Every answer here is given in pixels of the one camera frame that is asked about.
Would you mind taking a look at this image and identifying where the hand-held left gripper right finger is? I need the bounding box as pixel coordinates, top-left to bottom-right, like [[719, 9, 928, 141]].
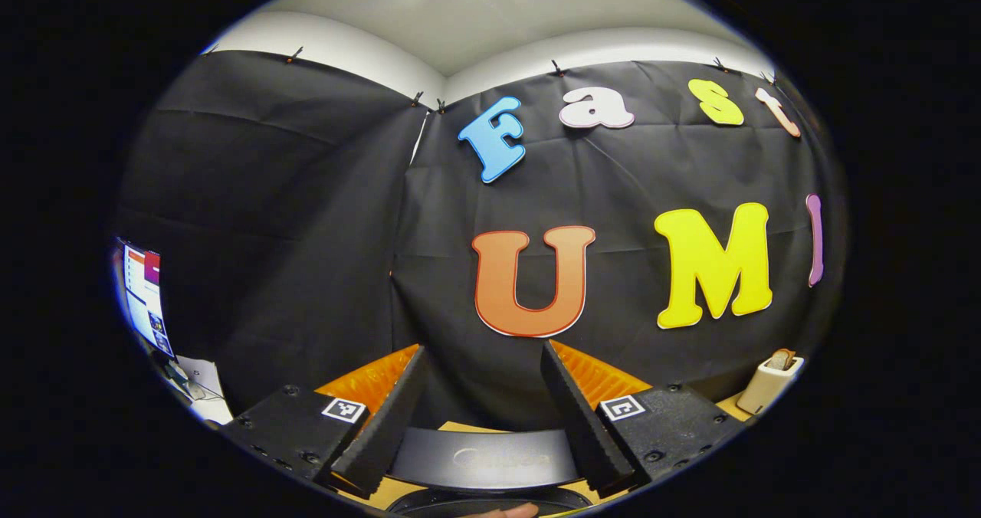
[[539, 339, 746, 498]]

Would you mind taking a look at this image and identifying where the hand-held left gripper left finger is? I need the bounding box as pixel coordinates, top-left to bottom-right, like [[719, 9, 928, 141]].
[[222, 343, 428, 500]]

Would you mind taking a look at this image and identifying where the silver black rice cooker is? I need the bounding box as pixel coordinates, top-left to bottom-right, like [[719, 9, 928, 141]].
[[387, 426, 595, 518]]

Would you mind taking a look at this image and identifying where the white side table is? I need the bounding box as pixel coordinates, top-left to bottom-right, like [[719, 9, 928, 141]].
[[165, 357, 235, 425]]

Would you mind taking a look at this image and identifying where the white toaster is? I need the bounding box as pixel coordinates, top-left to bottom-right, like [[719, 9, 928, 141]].
[[737, 356, 805, 415]]

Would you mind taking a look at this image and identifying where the black keyboard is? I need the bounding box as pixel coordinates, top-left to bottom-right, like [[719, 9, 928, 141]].
[[165, 361, 205, 401]]

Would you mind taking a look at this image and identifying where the black backdrop cloth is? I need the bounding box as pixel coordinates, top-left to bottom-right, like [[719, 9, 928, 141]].
[[111, 49, 848, 434]]

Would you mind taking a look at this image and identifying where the computer monitor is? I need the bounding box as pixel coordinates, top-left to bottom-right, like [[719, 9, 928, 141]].
[[119, 241, 176, 358]]

